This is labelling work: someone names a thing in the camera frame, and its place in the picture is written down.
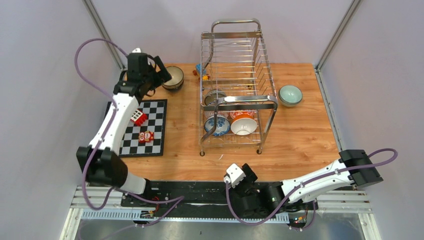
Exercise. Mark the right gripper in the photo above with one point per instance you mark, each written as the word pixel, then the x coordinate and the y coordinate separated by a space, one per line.
pixel 250 177

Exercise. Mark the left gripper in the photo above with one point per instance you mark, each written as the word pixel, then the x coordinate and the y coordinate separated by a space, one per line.
pixel 161 76

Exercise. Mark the teal glazed bowl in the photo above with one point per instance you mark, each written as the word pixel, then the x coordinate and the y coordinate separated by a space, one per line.
pixel 173 88

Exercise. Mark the brown speckled bowl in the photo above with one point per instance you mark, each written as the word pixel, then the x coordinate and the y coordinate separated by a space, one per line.
pixel 177 75

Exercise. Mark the blue floral bowl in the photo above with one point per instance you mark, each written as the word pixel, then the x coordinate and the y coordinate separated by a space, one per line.
pixel 223 125

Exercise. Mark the steel two-tier dish rack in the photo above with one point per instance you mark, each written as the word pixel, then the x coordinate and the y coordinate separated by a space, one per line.
pixel 234 54

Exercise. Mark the small celadon green bowl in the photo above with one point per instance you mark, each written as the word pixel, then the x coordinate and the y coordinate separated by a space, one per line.
pixel 289 104

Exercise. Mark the large ribbed celadon bowl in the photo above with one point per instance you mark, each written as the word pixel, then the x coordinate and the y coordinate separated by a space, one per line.
pixel 290 93

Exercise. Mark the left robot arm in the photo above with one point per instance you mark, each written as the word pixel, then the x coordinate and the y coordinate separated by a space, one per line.
pixel 100 161

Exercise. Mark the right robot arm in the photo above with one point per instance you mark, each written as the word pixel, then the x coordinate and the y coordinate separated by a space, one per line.
pixel 353 168

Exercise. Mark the toy brick car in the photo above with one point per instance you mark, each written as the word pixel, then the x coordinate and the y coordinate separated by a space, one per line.
pixel 201 73

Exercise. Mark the red toy brick block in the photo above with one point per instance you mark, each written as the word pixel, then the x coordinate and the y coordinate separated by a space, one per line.
pixel 138 118

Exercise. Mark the dark patterned bowl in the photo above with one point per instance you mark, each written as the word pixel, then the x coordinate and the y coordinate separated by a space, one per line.
pixel 212 95

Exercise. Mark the orange geometric pattern bowl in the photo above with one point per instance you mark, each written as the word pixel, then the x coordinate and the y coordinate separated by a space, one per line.
pixel 209 114

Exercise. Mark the red robot toy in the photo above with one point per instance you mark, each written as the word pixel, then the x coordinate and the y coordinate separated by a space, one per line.
pixel 146 137

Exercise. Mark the orange bowl white inside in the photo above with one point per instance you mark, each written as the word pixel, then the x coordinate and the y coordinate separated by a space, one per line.
pixel 243 126

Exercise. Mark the orange floral white bowl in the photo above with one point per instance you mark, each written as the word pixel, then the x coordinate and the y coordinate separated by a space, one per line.
pixel 241 114

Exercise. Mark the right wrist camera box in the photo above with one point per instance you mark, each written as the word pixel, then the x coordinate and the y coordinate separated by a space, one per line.
pixel 234 175

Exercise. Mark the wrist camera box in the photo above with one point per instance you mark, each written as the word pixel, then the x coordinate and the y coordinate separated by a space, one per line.
pixel 234 175
pixel 137 50

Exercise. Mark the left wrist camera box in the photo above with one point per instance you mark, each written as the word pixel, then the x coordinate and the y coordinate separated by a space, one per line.
pixel 137 50

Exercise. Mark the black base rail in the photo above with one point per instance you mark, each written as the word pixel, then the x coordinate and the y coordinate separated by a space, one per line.
pixel 209 200

